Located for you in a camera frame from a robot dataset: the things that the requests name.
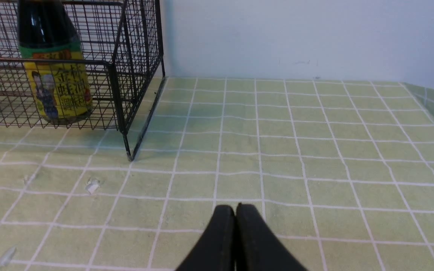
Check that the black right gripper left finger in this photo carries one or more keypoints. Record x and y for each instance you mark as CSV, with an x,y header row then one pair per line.
x,y
214,250

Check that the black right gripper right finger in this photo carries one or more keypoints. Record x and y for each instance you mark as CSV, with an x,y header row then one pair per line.
x,y
257,248

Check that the dark sauce bottle yellow label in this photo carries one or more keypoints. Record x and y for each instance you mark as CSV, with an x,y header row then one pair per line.
x,y
50,44

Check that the green checkered tablecloth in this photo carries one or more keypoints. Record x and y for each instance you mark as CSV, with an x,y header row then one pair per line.
x,y
343,173

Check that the black wire mesh shelf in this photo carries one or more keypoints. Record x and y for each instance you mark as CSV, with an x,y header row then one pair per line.
x,y
122,49

